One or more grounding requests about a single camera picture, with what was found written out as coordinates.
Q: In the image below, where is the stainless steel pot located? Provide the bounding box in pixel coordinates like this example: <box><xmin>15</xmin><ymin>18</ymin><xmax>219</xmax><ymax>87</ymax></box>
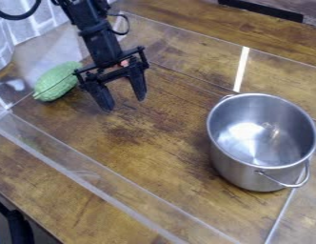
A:
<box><xmin>206</xmin><ymin>93</ymin><xmax>316</xmax><ymax>192</ymax></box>

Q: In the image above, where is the black cable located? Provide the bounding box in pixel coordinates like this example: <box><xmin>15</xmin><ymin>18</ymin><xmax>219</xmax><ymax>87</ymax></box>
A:
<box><xmin>0</xmin><ymin>0</ymin><xmax>43</xmax><ymax>21</ymax></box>

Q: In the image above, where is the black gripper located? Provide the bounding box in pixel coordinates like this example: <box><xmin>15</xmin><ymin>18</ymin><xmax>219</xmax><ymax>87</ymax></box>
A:
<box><xmin>73</xmin><ymin>22</ymin><xmax>148</xmax><ymax>111</ymax></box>

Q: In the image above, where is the green bitter gourd toy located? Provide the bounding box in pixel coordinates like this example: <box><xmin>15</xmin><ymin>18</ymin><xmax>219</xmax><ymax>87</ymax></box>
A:
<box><xmin>33</xmin><ymin>61</ymin><xmax>81</xmax><ymax>102</ymax></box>

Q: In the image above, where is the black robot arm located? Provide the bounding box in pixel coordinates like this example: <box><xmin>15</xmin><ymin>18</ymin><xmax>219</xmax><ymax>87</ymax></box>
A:
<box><xmin>51</xmin><ymin>0</ymin><xmax>148</xmax><ymax>111</ymax></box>

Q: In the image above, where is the clear acrylic barrier wall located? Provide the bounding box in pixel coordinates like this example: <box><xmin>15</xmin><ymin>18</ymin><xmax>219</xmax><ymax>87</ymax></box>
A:
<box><xmin>0</xmin><ymin>14</ymin><xmax>316</xmax><ymax>244</ymax></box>

